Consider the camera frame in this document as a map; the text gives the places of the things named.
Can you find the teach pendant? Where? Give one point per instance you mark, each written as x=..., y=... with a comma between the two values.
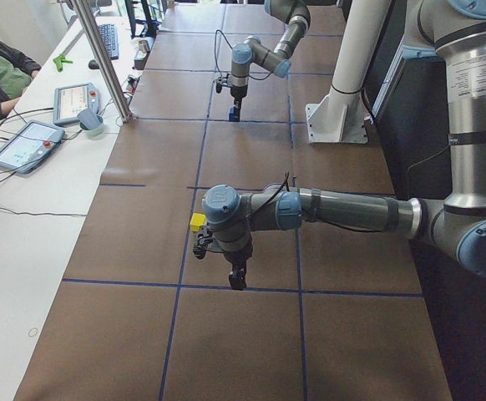
x=70, y=100
x=30, y=146

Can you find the teach pendant near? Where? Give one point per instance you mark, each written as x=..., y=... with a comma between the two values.
x=30, y=146

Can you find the black keyboard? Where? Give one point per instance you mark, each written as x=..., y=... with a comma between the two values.
x=109, y=35

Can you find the teach pendant far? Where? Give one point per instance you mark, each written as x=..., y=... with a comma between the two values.
x=70, y=100

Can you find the aluminium frame post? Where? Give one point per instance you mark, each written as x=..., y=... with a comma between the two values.
x=87, y=20

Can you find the black computer mouse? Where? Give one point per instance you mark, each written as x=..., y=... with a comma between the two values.
x=93, y=65

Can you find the metal cup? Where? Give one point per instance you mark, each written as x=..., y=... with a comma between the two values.
x=143, y=46

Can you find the white camera mast post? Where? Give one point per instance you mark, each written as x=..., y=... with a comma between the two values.
x=339, y=117

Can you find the green plastic clamp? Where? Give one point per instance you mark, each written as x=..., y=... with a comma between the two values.
x=60, y=61

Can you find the yellow wooden cube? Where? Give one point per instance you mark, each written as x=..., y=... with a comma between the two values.
x=197, y=221

